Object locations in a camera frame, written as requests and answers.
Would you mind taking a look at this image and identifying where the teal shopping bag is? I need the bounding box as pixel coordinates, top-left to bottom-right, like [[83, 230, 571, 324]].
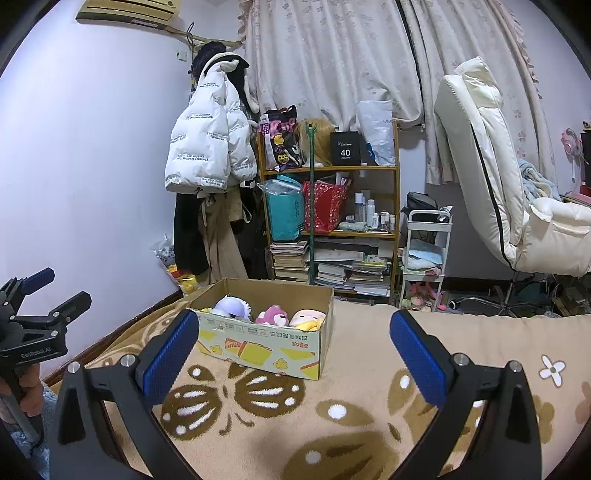
[[259, 175, 304, 241]]

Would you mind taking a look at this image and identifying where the air conditioner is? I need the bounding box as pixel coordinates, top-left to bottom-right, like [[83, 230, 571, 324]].
[[76, 0, 181, 29]]

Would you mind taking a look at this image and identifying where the cardboard box yellow print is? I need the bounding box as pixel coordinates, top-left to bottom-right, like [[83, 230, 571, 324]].
[[189, 278, 334, 380]]

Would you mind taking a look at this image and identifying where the green pole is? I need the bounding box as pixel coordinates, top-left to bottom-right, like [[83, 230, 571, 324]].
[[307, 122, 317, 285]]

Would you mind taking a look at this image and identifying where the red gift bag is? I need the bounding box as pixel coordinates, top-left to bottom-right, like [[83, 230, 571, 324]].
[[303, 180, 349, 233]]

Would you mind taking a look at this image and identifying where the floral curtain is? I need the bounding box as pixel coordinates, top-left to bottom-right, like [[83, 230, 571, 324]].
[[238, 1, 556, 185]]

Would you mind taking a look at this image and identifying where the black box number 40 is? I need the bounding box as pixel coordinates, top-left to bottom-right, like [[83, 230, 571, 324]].
[[331, 131, 362, 166]]

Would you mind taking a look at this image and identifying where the white puffer jacket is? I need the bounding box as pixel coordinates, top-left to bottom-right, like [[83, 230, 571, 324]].
[[164, 52, 259, 195]]

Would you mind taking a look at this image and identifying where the yellow duck plush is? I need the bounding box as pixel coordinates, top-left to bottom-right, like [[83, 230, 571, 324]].
[[297, 320, 322, 332]]

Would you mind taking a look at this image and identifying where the pink strawberry bear plush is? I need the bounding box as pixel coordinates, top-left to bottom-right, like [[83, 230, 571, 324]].
[[254, 305, 290, 327]]

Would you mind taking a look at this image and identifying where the beige trench coat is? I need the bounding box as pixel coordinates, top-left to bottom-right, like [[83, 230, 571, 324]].
[[201, 188, 247, 284]]

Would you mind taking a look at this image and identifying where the cream office chair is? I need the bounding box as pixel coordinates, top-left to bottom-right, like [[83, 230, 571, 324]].
[[435, 57, 590, 277]]

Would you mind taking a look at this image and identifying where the person left hand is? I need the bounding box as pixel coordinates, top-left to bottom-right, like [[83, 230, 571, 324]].
[[0, 363, 43, 424]]

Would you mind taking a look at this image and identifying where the stack of books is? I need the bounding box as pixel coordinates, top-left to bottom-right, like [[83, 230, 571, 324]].
[[270, 240, 310, 283]]

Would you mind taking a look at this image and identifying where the white-haired blindfold doll plush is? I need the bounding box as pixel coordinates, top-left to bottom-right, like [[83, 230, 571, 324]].
[[209, 296, 252, 322]]

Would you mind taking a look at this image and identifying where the wooden bookshelf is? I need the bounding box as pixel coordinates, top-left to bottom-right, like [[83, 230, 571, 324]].
[[256, 119, 401, 300]]

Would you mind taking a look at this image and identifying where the white rolling cart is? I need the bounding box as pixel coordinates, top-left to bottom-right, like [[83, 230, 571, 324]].
[[398, 206, 453, 312]]

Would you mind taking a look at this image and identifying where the plastic bag of toys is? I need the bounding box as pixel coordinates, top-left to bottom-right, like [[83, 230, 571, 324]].
[[152, 234, 199, 295]]

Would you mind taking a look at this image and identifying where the pink toast plush cushion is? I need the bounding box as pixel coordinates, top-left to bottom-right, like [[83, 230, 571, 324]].
[[288, 309, 327, 329]]

